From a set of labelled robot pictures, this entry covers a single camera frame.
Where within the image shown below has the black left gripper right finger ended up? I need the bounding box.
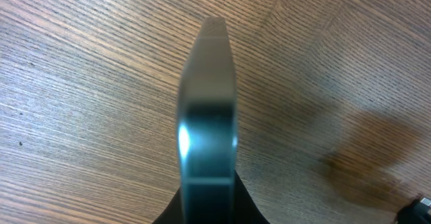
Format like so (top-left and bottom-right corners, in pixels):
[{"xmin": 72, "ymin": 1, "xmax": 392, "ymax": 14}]
[{"xmin": 233, "ymin": 172, "xmax": 269, "ymax": 224}]

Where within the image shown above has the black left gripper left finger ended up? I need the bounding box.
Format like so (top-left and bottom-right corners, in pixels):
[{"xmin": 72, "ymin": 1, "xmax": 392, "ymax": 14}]
[{"xmin": 153, "ymin": 189, "xmax": 182, "ymax": 224}]

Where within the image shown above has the blue screen smartphone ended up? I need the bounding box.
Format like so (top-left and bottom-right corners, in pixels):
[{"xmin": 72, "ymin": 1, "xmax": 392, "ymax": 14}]
[{"xmin": 176, "ymin": 17, "xmax": 238, "ymax": 223}]

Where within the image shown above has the black charger cable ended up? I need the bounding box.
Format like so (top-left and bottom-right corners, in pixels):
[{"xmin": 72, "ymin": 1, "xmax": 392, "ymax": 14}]
[{"xmin": 395, "ymin": 196, "xmax": 431, "ymax": 224}]

